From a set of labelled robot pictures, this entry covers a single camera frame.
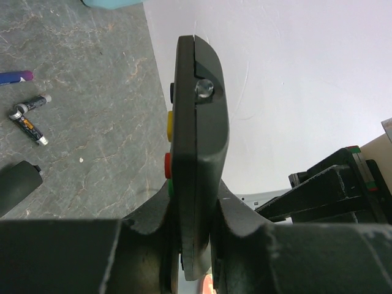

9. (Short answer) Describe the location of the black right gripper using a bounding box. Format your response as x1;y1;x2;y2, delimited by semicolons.
255;146;391;224

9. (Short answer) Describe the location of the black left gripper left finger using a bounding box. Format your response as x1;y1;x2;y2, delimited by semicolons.
1;183;179;293

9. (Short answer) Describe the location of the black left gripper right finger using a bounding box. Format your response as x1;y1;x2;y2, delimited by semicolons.
209;179;391;293

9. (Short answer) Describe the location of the black battery compartment cover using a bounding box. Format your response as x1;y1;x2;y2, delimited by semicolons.
1;160;43;217

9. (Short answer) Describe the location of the black remote control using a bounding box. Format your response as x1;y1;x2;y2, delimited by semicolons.
170;36;229;281

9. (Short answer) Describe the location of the black gold battery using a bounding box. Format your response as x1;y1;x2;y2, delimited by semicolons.
9;110;48;146

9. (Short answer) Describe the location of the black white-tipped battery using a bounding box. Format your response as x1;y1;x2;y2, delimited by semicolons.
15;94;52;114

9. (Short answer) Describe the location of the blue purple battery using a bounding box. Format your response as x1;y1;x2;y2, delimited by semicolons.
0;70;34;86

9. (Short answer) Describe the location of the light blue mug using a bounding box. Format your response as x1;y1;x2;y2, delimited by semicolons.
82;0;144;10

